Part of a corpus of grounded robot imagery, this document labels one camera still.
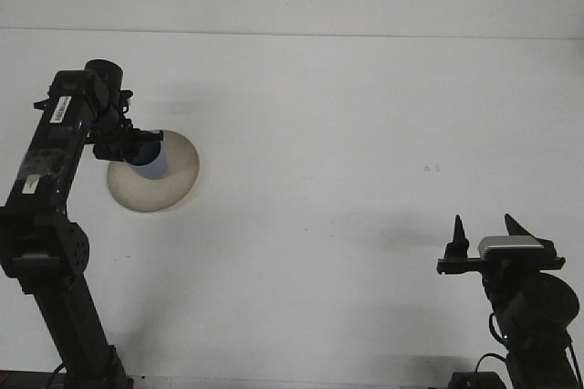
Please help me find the pale blue cup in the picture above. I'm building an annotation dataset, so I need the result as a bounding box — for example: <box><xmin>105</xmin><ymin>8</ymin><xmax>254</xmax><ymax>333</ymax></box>
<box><xmin>130</xmin><ymin>142</ymin><xmax>168</xmax><ymax>181</ymax></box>

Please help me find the pale round plate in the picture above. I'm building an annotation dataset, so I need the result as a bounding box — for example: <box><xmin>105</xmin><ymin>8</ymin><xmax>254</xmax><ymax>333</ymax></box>
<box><xmin>107</xmin><ymin>129</ymin><xmax>201</xmax><ymax>214</ymax></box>

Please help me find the dark brown base board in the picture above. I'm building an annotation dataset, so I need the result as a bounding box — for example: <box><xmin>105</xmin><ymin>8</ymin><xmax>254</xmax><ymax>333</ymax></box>
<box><xmin>0</xmin><ymin>370</ymin><xmax>65</xmax><ymax>389</ymax></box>

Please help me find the gripper grey camera box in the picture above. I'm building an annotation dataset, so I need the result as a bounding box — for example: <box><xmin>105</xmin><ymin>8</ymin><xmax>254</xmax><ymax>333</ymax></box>
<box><xmin>476</xmin><ymin>235</ymin><xmax>547</xmax><ymax>263</ymax></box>

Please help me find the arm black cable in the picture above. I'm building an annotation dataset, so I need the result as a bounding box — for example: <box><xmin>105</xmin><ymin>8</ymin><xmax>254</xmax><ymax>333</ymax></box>
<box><xmin>474</xmin><ymin>352</ymin><xmax>508</xmax><ymax>375</ymax></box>

